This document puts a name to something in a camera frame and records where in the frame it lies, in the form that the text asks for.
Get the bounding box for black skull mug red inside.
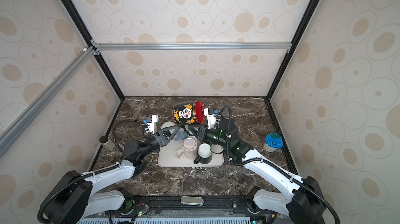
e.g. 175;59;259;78
172;101;205;126

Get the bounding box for pink iridescent mug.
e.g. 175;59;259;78
176;137;198;160

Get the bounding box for white ribbed mug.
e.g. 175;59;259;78
161;121;176;131

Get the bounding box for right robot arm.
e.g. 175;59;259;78
195;128;328;224

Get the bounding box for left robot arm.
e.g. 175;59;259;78
37;125;195;224

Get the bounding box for blue butterfly mug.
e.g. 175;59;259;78
174;129;189;141

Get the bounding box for black mug white rim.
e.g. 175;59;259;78
210;144;225;154

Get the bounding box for black and white mug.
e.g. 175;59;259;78
193;143;212;165

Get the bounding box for beige plastic tray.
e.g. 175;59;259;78
158;140;224;168

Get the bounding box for small glass jar dark lid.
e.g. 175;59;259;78
99;135;116;151

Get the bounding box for cup with blue lid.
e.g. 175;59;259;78
263;133;283;153

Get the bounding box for grey oval base badge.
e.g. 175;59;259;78
180;196;204;206

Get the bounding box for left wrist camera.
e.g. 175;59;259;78
142;115;159;135

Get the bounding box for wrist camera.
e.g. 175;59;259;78
204;107;219;129
142;115;159;135

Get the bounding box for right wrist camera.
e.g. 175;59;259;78
204;107;219;129

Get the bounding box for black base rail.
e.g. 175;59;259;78
110;194;289;224

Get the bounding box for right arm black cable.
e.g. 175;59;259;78
218;104;341;224

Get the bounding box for horizontal aluminium rail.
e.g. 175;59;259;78
94;42;292;51

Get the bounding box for diagonal aluminium rail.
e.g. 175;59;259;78
1;46;94;156

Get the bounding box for black left corner post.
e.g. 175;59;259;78
60;0;125;102

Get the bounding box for black corner frame post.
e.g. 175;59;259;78
266;0;320;102

